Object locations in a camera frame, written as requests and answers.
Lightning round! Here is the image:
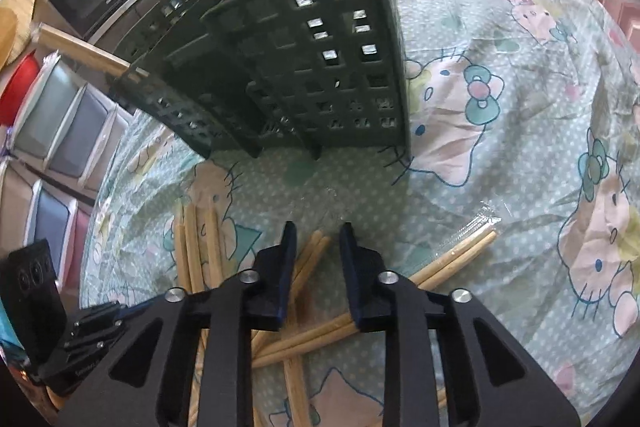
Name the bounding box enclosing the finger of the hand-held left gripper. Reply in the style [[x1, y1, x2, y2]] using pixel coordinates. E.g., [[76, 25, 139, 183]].
[[67, 301, 125, 342]]

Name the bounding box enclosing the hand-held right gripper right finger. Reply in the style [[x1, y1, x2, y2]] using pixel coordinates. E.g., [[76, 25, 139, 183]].
[[339, 222, 583, 427]]

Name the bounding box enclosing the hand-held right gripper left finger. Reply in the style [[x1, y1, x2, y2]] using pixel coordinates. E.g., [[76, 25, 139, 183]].
[[50, 221, 299, 427]]

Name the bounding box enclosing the pile of wooden chopsticks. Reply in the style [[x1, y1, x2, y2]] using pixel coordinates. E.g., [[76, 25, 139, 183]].
[[172, 202, 498, 427]]

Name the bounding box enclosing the green plastic utensil basket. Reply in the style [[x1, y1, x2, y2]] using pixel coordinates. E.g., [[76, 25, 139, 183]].
[[112, 0, 413, 160]]

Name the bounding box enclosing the wooden chopstick pair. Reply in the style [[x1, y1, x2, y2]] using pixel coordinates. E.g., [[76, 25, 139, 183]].
[[37, 24, 132, 75]]

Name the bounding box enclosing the white plastic drawer tower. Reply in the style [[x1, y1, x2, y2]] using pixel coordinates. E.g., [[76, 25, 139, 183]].
[[0, 57, 136, 290]]

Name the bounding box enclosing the red plastic bowl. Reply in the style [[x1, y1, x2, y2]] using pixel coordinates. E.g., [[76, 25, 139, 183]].
[[0, 51, 42, 124]]

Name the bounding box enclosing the cat-printed turquoise tablecloth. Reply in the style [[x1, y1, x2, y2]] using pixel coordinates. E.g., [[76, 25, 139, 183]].
[[82, 0, 640, 427]]

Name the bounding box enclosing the round bamboo board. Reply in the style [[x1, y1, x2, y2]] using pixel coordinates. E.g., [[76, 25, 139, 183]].
[[0, 0, 35, 68]]

